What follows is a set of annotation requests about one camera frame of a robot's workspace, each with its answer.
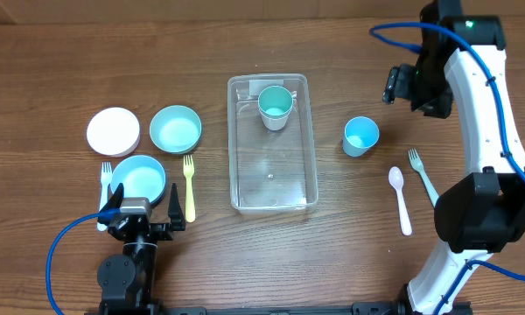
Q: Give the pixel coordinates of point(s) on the green plastic fork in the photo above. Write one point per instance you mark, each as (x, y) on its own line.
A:
(417, 164)

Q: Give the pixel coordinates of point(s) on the light blue plastic fork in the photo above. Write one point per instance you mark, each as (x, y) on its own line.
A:
(105, 179)

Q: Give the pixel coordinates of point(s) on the clear plastic container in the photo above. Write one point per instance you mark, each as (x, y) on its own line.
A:
(270, 170)

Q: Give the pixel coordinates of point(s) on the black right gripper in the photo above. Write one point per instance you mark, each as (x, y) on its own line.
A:
(400, 84)

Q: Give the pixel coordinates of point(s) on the green plastic bowl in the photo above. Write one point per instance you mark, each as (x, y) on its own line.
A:
(176, 129)

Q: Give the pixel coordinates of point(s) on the pink plastic spoon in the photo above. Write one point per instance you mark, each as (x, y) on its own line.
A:
(395, 178)

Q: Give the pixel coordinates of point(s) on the blue plastic cup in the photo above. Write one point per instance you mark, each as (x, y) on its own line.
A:
(360, 134)

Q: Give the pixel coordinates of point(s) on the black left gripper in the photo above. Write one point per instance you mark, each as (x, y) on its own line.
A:
(141, 228)

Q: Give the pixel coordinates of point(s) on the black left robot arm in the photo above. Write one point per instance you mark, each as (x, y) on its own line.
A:
(127, 280)

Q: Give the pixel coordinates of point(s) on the blue plastic bowl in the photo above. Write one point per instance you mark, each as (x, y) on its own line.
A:
(141, 176)

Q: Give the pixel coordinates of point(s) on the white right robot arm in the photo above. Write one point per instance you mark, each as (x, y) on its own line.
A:
(461, 65)

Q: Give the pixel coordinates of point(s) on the yellow plastic fork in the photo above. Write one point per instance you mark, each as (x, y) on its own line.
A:
(188, 171)

